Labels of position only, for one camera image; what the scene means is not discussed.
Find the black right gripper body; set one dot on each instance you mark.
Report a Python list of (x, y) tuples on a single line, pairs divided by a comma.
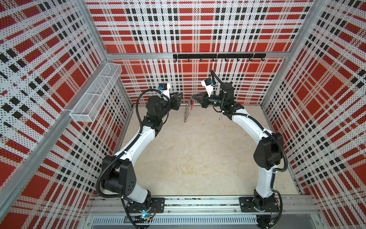
[(206, 102)]

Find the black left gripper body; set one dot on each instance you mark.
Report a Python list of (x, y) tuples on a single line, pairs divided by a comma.
[(174, 104)]

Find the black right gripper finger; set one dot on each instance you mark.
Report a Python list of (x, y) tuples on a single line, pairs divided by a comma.
[(200, 95), (198, 98)]

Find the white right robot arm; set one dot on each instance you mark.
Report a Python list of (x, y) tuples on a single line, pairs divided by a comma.
[(269, 154)]

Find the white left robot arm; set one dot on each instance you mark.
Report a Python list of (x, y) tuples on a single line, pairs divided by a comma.
[(118, 178)]

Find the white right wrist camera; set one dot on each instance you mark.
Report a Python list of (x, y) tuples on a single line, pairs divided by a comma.
[(208, 84)]

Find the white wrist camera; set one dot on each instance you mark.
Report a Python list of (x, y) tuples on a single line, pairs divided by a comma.
[(164, 88), (208, 84)]

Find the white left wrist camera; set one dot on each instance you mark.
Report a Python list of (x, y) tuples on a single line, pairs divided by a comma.
[(164, 88)]

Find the black hook rail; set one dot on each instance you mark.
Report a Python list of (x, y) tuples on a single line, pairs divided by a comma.
[(248, 56)]

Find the white wire mesh basket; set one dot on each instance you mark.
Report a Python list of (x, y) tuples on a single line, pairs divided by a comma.
[(90, 104)]

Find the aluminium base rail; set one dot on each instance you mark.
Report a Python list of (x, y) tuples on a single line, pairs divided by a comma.
[(183, 212)]

